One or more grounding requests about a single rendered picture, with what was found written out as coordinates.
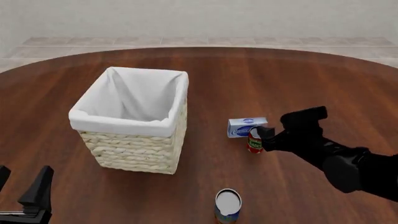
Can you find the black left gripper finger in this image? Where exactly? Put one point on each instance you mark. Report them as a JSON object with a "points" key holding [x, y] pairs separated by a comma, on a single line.
{"points": [[3, 173], [38, 193]]}

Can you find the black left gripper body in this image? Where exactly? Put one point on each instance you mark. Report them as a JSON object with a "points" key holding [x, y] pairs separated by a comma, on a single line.
{"points": [[21, 218]]}

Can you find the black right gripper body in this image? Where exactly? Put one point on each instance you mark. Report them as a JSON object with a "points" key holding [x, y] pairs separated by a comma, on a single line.
{"points": [[300, 140]]}

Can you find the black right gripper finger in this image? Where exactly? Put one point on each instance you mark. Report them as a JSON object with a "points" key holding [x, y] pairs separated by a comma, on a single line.
{"points": [[270, 140]]}

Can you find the red tomato sauce tin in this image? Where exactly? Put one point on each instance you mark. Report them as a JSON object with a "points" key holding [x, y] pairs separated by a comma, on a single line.
{"points": [[255, 145]]}

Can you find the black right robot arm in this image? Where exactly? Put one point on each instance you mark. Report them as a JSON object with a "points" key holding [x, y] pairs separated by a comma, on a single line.
{"points": [[345, 170]]}

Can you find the wicker basket with white liner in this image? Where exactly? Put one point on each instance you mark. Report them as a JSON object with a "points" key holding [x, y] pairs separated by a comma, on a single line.
{"points": [[130, 144]]}

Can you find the blue and white food box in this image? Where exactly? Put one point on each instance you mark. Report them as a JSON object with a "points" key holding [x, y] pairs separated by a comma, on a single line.
{"points": [[241, 127]]}

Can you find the tin with blue and yellow label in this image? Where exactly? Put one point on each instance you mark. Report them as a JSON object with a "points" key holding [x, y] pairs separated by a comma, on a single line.
{"points": [[228, 201]]}

